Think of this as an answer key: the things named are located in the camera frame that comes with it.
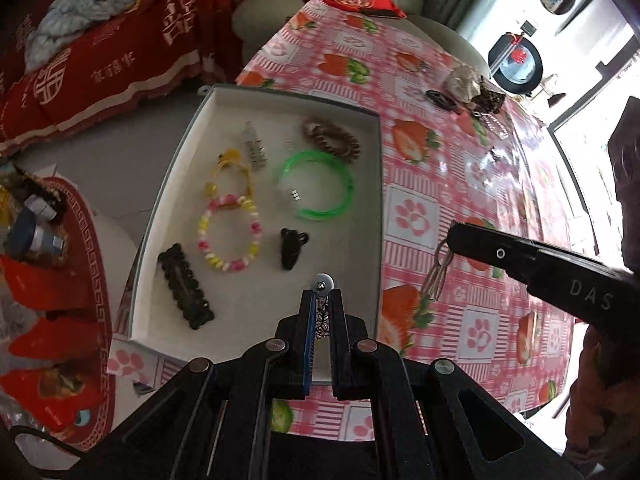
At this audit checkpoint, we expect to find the pink yellow white bead bracelet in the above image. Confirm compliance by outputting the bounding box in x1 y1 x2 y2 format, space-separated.
196 194 262 273

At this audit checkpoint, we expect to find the black filigree earring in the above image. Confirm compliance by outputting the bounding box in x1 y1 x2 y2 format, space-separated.
311 272 335 341

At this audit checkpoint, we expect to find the light grey sofa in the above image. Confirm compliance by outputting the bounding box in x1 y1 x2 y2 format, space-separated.
220 0 493 78

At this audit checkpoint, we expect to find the grey blue cloth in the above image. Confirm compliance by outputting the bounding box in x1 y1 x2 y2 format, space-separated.
25 0 138 73

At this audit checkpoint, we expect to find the long black scalloped hair clip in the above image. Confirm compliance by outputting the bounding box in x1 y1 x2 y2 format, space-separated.
157 243 216 331

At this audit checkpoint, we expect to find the black hair tie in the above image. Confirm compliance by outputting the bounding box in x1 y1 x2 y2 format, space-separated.
426 90 463 113

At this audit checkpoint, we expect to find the white jewelry box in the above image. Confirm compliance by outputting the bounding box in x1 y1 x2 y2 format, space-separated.
129 84 385 387

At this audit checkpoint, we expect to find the black cable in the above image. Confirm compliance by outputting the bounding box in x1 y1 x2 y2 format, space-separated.
10 425 88 471

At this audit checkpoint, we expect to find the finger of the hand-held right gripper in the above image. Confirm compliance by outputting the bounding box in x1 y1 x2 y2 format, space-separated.
444 222 539 287

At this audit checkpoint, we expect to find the small black claw clip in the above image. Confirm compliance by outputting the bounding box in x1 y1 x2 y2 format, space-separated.
280 227 310 271

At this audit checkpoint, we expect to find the silver hair clip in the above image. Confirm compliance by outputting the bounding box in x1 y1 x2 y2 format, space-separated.
242 122 271 171

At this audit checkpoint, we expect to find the person's orange clothing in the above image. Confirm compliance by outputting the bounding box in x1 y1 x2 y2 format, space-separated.
565 325 640 471

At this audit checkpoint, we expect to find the red printed blanket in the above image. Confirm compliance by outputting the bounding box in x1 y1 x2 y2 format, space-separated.
0 0 241 153

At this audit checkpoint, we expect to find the white scrunchie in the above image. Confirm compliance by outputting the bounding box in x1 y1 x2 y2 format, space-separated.
445 66 483 103

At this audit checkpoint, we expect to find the pink strawberry print tablecloth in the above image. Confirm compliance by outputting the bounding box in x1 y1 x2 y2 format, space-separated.
107 0 576 443

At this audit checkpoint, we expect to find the brown bead bracelet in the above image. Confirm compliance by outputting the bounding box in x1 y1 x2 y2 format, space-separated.
301 117 360 163

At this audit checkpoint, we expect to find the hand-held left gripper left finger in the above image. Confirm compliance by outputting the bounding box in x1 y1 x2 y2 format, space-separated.
85 289 317 480

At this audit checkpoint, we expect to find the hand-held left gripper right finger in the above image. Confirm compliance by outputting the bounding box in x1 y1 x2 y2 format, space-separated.
329 289 583 480

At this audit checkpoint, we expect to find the blue grey can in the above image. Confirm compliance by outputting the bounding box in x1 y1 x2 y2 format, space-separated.
5 207 68 266

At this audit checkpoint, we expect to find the red snack packet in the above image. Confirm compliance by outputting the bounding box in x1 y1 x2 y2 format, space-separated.
7 317 101 361
0 365 96 433
0 255 66 311

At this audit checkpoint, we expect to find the green plastic bangle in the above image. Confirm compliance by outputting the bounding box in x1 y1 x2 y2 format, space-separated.
276 150 355 223

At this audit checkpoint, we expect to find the red round patterned mat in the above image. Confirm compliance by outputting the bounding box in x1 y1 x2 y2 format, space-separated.
0 175 118 453

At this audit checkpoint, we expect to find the clear bead bracelet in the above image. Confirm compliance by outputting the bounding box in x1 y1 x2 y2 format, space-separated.
475 112 511 141

